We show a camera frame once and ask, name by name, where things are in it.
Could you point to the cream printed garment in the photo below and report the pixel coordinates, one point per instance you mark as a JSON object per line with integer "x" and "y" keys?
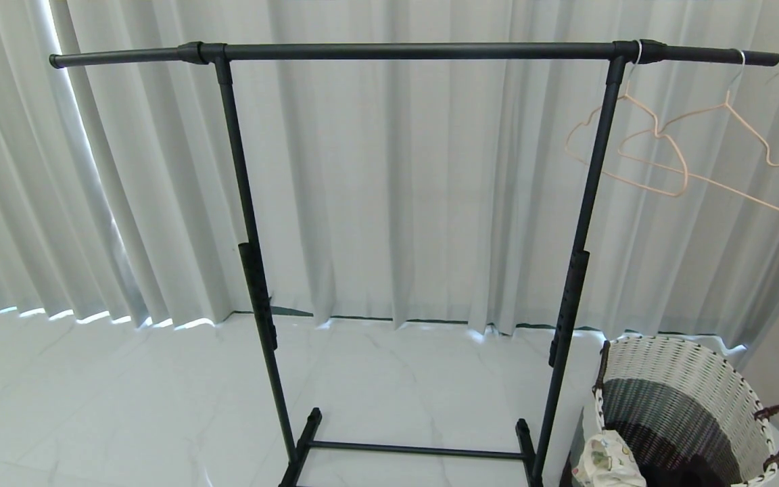
{"x": 606, "y": 463}

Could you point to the pink clothes hanger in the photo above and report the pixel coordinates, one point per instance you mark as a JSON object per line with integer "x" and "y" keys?
{"x": 727, "y": 105}
{"x": 626, "y": 97}

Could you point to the black clothes rack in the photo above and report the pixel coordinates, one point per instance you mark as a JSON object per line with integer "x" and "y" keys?
{"x": 389, "y": 51}

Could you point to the white laundry basket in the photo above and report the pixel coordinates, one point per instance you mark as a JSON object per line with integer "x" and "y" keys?
{"x": 687, "y": 365}

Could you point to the white curtain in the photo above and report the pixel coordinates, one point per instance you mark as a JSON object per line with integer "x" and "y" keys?
{"x": 396, "y": 203}

